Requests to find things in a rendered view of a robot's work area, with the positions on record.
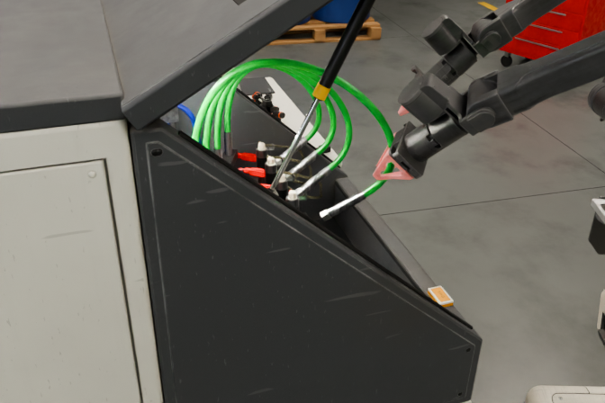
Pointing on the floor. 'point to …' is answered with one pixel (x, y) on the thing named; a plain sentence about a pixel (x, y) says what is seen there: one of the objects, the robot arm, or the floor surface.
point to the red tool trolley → (586, 12)
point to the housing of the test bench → (67, 197)
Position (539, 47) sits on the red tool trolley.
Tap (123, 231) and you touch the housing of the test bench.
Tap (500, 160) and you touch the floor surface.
